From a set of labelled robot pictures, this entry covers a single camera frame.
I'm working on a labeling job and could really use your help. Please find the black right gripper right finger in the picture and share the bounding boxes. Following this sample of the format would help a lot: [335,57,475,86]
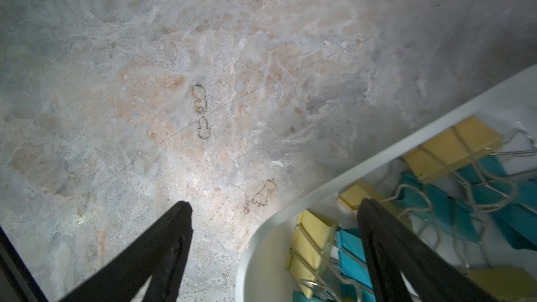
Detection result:
[357,199,496,301]

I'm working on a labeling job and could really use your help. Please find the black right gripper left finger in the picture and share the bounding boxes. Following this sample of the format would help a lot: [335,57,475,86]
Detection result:
[62,201,193,301]

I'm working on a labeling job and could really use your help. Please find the white plastic storage box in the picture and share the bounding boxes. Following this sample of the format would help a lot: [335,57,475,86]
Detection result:
[235,66,536,301]

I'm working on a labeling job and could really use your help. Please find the yellow binder clip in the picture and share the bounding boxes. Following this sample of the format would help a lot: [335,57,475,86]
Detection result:
[285,210,338,299]
[401,115,537,185]

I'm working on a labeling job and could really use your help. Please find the teal binder clip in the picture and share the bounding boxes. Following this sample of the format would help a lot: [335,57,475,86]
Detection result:
[336,229,376,301]
[382,172,480,243]

